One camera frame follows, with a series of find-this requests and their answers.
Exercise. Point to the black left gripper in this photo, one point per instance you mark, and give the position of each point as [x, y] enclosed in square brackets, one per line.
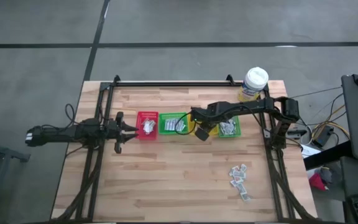
[115, 133]

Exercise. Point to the white blue alcohol wipe packet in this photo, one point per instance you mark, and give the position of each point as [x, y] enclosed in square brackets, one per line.
[222, 126]
[224, 132]
[232, 132]
[231, 127]

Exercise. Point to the Lysol wipes canister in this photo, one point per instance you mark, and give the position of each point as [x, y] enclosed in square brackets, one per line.
[256, 79]

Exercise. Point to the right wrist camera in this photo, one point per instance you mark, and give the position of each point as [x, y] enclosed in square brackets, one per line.
[202, 133]

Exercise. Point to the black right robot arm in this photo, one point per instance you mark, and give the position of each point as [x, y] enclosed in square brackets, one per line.
[259, 104]

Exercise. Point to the red cloth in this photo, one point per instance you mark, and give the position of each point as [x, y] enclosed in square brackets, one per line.
[317, 182]

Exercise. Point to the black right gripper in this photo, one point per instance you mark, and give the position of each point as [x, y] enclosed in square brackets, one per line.
[213, 115]

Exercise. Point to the white paper sheet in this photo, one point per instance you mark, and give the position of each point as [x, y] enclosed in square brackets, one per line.
[309, 151]

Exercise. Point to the black electronics box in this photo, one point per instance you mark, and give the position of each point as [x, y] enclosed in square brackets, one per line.
[322, 136]

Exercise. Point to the yellow plastic slotted basket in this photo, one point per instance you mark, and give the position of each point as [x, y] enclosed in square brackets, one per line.
[214, 132]

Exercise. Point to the green plastic slotted basket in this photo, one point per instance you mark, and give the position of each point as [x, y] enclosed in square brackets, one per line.
[162, 132]
[238, 132]

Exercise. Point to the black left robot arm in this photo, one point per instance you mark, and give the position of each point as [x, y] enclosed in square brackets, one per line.
[57, 133]

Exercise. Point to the red plastic slotted basket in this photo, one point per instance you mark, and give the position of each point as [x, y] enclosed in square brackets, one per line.
[140, 137]

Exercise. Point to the grey metal stand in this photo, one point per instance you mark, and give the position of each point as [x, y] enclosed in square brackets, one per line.
[5, 152]

